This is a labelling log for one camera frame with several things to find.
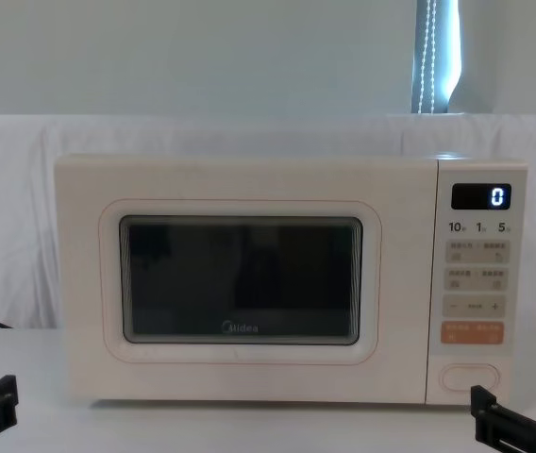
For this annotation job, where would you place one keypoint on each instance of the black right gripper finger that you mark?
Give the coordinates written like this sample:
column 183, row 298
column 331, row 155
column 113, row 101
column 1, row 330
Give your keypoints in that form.
column 485, row 415

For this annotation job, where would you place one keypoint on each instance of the white table cloth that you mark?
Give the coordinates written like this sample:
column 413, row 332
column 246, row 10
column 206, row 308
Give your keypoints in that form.
column 249, row 427

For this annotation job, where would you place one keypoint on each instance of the cream microwave oven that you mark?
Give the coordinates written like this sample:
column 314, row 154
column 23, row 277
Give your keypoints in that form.
column 249, row 179

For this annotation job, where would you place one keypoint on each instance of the white curtain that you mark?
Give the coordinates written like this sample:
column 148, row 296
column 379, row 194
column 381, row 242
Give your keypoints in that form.
column 518, row 52
column 178, row 52

